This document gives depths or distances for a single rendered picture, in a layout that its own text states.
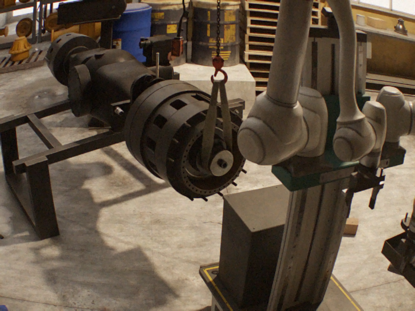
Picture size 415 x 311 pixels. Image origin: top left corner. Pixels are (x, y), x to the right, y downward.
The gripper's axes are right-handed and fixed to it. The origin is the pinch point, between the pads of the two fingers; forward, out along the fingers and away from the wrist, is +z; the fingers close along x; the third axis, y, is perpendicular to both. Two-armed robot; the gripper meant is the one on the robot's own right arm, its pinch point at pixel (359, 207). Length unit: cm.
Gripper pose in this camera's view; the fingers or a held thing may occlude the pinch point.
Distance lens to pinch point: 167.0
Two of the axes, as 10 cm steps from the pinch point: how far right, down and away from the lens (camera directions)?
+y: -3.4, -4.2, 8.4
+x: -9.4, 1.3, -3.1
